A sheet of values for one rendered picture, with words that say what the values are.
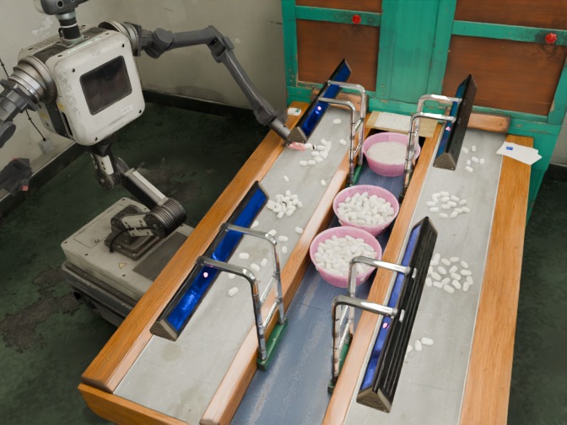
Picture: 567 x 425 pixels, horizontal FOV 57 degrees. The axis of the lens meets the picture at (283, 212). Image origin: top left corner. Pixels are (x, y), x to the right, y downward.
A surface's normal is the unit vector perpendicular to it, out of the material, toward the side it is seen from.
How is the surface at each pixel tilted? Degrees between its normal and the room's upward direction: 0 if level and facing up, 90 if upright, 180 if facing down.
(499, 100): 90
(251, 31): 90
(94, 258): 1
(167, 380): 0
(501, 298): 0
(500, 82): 90
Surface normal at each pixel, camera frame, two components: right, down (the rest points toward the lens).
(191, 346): -0.05, -0.76
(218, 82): -0.40, 0.61
